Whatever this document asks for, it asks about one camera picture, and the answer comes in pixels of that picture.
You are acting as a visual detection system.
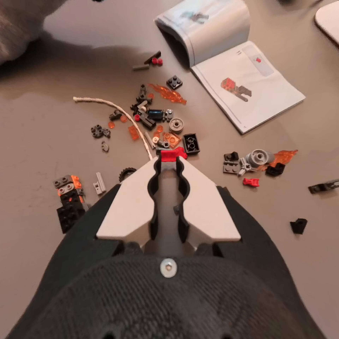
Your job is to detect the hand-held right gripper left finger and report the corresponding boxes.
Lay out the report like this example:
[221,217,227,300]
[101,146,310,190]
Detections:
[96,156,162,251]

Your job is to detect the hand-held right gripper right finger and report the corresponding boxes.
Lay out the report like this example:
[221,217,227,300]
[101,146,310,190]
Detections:
[175,156,242,251]

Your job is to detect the lego pieces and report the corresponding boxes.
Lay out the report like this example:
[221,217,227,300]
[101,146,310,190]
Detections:
[90,64,298,188]

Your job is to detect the small black lego slope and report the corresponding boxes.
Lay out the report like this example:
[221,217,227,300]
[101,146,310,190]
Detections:
[290,218,308,235]

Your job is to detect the person's left forearm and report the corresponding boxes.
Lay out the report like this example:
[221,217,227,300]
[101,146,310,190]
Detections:
[0,0,69,67]

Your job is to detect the black lego tyre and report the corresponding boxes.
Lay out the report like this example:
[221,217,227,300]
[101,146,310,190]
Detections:
[119,167,137,183]

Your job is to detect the light grey lego piece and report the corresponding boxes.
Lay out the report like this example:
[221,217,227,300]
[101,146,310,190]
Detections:
[93,172,107,195]

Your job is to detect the black orange lego assembly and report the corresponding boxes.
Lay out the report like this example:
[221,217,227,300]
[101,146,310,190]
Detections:
[53,174,92,234]

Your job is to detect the long black lego piece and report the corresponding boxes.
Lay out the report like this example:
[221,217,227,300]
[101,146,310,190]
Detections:
[308,179,339,194]

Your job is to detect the lego instruction booklet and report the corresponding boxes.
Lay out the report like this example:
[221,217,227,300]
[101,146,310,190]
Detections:
[154,0,306,135]

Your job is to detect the white laptop stand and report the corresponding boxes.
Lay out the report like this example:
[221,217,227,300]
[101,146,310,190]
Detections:
[314,0,339,49]

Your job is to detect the white string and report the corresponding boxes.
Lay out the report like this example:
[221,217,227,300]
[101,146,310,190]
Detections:
[73,96,154,160]

